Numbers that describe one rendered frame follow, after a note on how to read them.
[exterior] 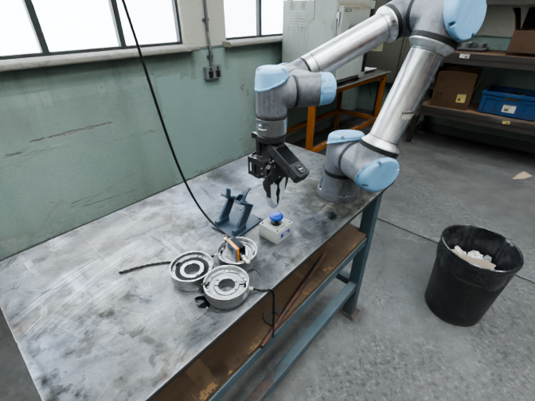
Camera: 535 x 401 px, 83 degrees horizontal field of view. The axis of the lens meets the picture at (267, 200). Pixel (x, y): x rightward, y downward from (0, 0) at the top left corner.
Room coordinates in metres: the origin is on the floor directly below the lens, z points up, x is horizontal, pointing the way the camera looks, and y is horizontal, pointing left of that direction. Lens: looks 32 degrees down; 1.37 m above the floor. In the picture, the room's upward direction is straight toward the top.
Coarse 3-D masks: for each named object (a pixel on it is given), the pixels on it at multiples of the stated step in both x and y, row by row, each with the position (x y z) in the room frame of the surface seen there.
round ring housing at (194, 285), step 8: (184, 256) 0.58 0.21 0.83; (192, 256) 0.58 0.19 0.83; (200, 256) 0.58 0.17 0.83; (208, 256) 0.57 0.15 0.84; (184, 264) 0.55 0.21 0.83; (192, 264) 0.56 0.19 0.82; (200, 264) 0.55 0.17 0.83; (184, 272) 0.52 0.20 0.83; (200, 272) 0.52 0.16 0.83; (208, 272) 0.51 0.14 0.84; (176, 280) 0.49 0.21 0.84; (192, 280) 0.49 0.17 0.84; (200, 280) 0.49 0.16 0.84; (184, 288) 0.49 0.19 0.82; (192, 288) 0.49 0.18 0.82; (200, 288) 0.50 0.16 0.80
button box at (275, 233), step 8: (264, 224) 0.70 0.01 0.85; (272, 224) 0.69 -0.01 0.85; (280, 224) 0.70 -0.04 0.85; (288, 224) 0.70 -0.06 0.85; (264, 232) 0.69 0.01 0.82; (272, 232) 0.67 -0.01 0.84; (280, 232) 0.67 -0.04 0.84; (288, 232) 0.69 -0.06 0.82; (272, 240) 0.67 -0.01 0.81; (280, 240) 0.67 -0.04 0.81
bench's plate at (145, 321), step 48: (288, 144) 1.42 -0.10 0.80; (192, 192) 0.95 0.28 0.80; (240, 192) 0.95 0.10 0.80; (288, 192) 0.95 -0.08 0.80; (96, 240) 0.68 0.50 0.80; (144, 240) 0.68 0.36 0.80; (192, 240) 0.68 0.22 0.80; (288, 240) 0.68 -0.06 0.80; (0, 288) 0.50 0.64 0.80; (48, 288) 0.50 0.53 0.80; (96, 288) 0.50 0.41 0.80; (144, 288) 0.50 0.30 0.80; (48, 336) 0.38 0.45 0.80; (96, 336) 0.38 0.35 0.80; (144, 336) 0.38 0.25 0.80; (192, 336) 0.38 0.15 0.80; (48, 384) 0.28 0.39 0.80; (96, 384) 0.28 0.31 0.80; (144, 384) 0.28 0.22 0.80
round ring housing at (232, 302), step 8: (216, 272) 0.52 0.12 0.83; (224, 272) 0.53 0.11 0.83; (232, 272) 0.53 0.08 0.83; (240, 272) 0.52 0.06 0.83; (208, 280) 0.50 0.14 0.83; (224, 280) 0.50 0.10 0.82; (232, 280) 0.50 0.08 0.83; (248, 280) 0.49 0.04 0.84; (208, 288) 0.48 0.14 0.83; (216, 288) 0.48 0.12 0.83; (248, 288) 0.48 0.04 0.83; (208, 296) 0.45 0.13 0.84; (240, 296) 0.45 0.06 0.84; (216, 304) 0.44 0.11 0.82; (224, 304) 0.43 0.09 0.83; (232, 304) 0.44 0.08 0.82
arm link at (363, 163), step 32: (416, 0) 0.91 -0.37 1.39; (448, 0) 0.81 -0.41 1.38; (480, 0) 0.82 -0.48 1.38; (416, 32) 0.85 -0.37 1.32; (448, 32) 0.80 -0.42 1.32; (416, 64) 0.82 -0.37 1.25; (416, 96) 0.81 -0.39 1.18; (384, 128) 0.81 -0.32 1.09; (352, 160) 0.82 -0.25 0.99; (384, 160) 0.76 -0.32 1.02
